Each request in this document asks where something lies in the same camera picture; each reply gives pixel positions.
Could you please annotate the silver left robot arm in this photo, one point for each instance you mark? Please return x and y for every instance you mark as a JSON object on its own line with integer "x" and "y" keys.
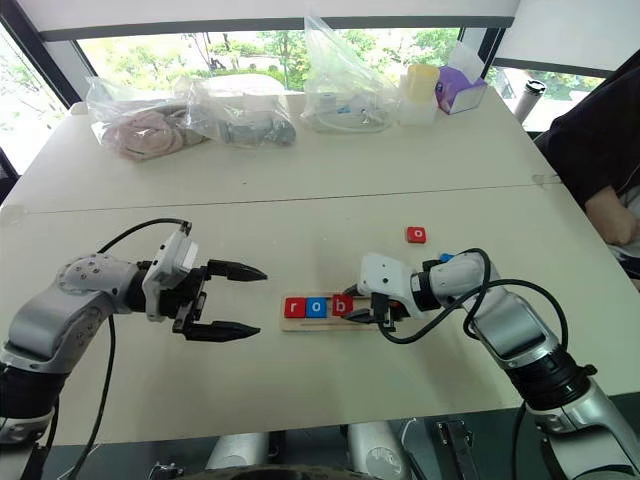
{"x": 45, "y": 320}

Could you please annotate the black metal bracket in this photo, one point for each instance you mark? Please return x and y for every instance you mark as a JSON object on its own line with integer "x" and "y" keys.
{"x": 457, "y": 450}

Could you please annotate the wooden letter tray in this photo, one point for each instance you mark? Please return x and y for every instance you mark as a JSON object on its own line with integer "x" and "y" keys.
{"x": 320, "y": 325}

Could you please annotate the blue letter o block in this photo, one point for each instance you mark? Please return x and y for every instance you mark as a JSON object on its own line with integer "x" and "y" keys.
{"x": 316, "y": 307}

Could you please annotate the plastic bag with pink cloth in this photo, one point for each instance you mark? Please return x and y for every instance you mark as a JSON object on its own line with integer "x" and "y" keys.
{"x": 145, "y": 132}

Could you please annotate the purple tissue box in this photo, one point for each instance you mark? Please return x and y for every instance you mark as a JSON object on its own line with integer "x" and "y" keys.
{"x": 457, "y": 95}

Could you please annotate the red letter r block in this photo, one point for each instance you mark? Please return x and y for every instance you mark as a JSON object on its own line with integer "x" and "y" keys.
{"x": 294, "y": 308}

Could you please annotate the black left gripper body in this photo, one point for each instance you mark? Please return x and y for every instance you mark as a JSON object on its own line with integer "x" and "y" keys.
{"x": 186, "y": 302}

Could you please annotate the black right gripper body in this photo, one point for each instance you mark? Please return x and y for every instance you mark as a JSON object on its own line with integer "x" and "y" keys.
{"x": 392, "y": 311}

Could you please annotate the translucent white plastic container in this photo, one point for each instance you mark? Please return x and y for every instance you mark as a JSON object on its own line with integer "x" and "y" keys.
{"x": 415, "y": 112}

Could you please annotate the person in black clothes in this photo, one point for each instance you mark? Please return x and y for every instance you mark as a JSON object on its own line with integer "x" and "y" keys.
{"x": 590, "y": 145}

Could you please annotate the silver rounded robot leg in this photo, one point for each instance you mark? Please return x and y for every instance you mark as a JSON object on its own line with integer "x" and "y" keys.
{"x": 375, "y": 452}
{"x": 235, "y": 450}

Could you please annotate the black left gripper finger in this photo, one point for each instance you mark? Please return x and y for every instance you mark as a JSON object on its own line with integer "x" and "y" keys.
{"x": 225, "y": 331}
{"x": 237, "y": 271}

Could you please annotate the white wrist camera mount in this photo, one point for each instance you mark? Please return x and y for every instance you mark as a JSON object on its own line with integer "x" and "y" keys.
{"x": 172, "y": 260}
{"x": 385, "y": 277}

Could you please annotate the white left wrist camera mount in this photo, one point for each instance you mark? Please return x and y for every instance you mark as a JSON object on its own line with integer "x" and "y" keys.
{"x": 172, "y": 260}

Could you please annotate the yellow plastic cup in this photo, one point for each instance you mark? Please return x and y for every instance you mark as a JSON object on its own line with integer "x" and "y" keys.
{"x": 422, "y": 82}

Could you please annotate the silver thermos bottle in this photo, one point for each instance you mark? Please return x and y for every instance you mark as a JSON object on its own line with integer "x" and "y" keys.
{"x": 529, "y": 100}

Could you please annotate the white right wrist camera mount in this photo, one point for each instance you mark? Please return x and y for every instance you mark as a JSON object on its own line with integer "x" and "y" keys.
{"x": 385, "y": 277}

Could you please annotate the plastic bag with grey item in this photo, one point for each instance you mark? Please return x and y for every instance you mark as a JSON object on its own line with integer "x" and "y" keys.
{"x": 245, "y": 125}

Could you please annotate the red letter b block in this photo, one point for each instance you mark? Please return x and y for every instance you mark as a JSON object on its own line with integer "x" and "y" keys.
{"x": 341, "y": 306}

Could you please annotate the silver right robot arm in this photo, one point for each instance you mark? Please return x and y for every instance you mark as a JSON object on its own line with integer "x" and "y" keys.
{"x": 510, "y": 325}

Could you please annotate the red letter o block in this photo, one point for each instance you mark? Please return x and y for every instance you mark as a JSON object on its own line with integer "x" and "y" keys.
{"x": 416, "y": 234}

